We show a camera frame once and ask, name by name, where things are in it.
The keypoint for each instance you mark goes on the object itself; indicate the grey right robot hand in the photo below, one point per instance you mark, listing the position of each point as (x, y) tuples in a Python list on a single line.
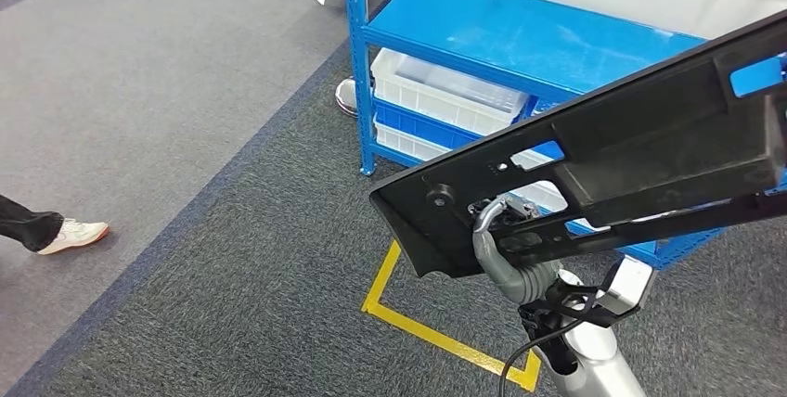
[(489, 259)]

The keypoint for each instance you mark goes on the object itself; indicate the black plastic panel part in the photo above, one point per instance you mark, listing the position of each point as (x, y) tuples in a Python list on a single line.
[(615, 154)]

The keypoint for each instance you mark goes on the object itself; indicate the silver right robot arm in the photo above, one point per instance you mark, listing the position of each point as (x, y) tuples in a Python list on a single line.
[(590, 357)]

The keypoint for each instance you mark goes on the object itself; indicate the blue metal shelf rack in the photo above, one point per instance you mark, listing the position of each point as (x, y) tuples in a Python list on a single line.
[(504, 32)]

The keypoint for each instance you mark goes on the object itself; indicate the person's white shoe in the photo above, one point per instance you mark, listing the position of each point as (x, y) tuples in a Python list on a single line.
[(345, 98)]

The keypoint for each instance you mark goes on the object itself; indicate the person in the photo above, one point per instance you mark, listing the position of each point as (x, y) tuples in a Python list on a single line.
[(37, 228)]

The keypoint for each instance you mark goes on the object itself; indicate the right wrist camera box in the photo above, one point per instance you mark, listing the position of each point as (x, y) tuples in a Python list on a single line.
[(630, 286)]

